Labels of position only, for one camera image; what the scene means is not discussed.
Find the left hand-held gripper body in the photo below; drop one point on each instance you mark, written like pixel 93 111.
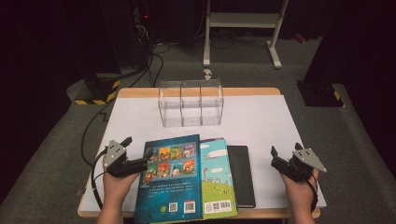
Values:
pixel 120 166

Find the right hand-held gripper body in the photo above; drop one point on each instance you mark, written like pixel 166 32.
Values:
pixel 299 169

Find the black notebook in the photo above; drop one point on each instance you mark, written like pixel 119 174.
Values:
pixel 242 174

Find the dark blue picture book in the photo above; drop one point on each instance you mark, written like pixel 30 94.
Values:
pixel 169 189

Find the clear acrylic book rack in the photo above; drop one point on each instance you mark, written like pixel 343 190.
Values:
pixel 190 109

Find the light blue green picture book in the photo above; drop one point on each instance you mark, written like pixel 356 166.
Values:
pixel 218 183

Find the person's right hand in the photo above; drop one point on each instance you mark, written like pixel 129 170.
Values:
pixel 300 194

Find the person's left hand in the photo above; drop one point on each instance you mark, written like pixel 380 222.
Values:
pixel 116 191

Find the white table sheet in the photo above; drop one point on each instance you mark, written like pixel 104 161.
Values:
pixel 249 124

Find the black striped stand base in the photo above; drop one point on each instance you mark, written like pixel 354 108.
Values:
pixel 320 95
pixel 96 90

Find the small white floor fitting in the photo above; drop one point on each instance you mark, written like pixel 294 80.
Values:
pixel 207 74

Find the small red object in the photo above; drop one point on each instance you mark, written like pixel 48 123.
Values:
pixel 299 38

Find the dark equipment rack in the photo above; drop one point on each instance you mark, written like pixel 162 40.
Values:
pixel 141 31

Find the white metal stand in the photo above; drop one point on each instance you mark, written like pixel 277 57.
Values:
pixel 244 20

